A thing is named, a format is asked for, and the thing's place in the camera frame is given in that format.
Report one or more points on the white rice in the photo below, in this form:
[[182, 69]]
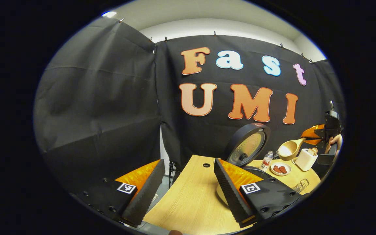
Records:
[[285, 151]]

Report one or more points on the black backdrop cloth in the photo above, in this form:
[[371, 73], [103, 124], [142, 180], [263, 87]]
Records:
[[93, 107]]

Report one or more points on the clear plastic drink bottle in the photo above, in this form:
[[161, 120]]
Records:
[[266, 162]]

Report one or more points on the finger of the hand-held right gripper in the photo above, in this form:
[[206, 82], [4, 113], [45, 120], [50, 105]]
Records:
[[315, 134]]

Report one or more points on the white round plate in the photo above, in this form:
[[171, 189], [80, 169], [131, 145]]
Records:
[[288, 169]]

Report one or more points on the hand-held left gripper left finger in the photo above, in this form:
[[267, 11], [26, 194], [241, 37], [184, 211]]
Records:
[[147, 195]]

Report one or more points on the black silver rice cooker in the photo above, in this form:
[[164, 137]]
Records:
[[248, 143]]

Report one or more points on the black tripod stand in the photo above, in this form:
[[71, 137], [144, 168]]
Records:
[[174, 168]]

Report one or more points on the red meat piece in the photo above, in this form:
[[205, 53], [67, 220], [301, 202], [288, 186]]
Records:
[[283, 169], [276, 168]]

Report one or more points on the white toaster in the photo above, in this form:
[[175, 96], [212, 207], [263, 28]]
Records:
[[305, 160]]

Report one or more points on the wooden spoon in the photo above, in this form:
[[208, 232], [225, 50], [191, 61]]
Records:
[[294, 147]]

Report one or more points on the ceiling light panel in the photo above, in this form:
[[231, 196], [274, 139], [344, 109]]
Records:
[[109, 14]]

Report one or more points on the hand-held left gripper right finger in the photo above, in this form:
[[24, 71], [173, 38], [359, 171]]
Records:
[[232, 195]]

